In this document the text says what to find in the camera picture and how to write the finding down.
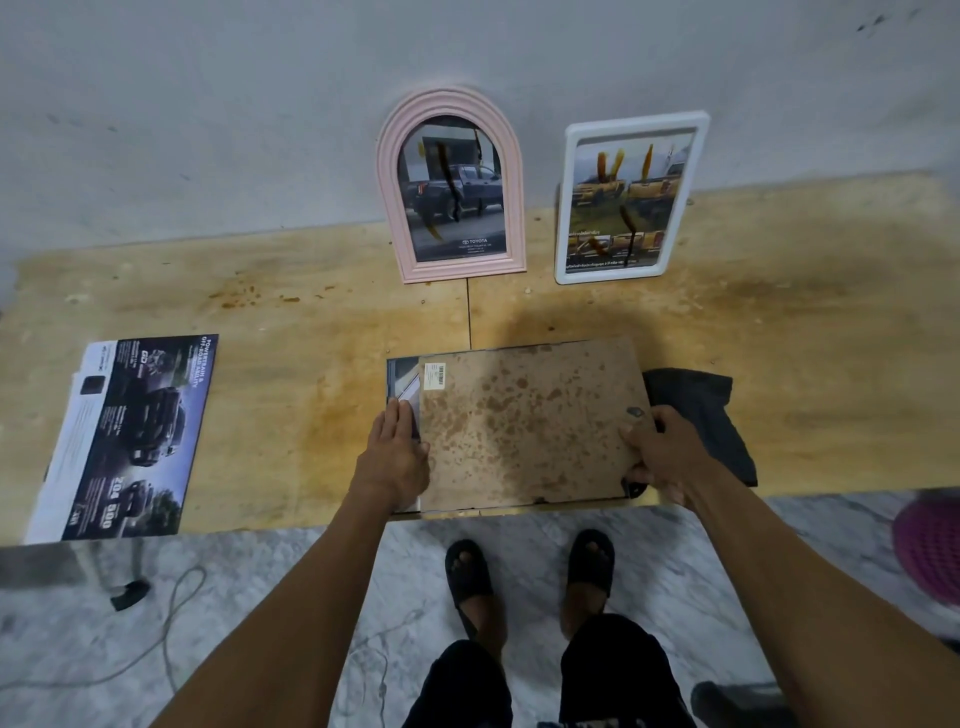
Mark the person's right hand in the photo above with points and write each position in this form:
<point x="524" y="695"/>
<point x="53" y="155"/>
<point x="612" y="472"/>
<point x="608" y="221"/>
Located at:
<point x="671" y="457"/>

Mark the person's left hand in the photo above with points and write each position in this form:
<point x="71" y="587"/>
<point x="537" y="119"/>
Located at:
<point x="390" y="469"/>

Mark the person's left thumb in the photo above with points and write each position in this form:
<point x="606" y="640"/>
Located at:
<point x="423" y="459"/>

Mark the person's right thumb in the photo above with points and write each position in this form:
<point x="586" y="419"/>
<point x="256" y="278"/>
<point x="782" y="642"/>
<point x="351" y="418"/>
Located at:
<point x="637" y="435"/>

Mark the dark picture frame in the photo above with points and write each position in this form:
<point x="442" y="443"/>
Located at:
<point x="403" y="379"/>

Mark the brown stained frame backing board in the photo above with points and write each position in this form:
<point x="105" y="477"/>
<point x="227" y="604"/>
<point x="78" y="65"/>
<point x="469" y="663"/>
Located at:
<point x="525" y="427"/>

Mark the person's right forearm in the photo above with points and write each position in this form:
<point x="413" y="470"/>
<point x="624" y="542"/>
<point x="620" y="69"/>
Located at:
<point x="810" y="600"/>

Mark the person's left forearm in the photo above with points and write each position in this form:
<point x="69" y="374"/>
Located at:
<point x="292" y="622"/>

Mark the dark grey cloth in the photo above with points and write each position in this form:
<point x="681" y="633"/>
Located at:
<point x="709" y="420"/>

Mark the person's black left sandal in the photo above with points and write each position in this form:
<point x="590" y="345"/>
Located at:
<point x="469" y="577"/>

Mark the person's black sandal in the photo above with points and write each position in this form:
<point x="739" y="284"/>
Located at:
<point x="469" y="577"/>
<point x="591" y="562"/>

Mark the person's black right sandal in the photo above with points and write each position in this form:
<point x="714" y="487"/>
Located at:
<point x="591" y="562"/>

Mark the person's right leg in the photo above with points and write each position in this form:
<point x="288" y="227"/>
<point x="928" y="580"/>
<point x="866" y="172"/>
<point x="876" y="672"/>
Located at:
<point x="585" y="600"/>

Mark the person's leg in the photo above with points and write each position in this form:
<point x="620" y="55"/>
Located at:
<point x="487" y="622"/>
<point x="585" y="600"/>

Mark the person's left leg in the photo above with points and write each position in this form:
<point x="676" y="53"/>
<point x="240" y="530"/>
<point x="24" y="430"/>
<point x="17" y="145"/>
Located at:
<point x="487" y="622"/>

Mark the person's black shorts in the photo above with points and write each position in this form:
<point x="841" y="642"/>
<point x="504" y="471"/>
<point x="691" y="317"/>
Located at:
<point x="600" y="675"/>

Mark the dark car brochure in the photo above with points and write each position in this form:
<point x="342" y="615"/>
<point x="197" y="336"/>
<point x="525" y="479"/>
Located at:
<point x="127" y="439"/>

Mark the metal table leg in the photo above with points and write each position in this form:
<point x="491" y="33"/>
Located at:
<point x="129" y="581"/>

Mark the white rectangular picture frame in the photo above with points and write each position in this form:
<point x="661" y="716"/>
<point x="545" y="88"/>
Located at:
<point x="628" y="199"/>

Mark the pink arched picture frame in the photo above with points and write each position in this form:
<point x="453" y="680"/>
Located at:
<point x="451" y="187"/>

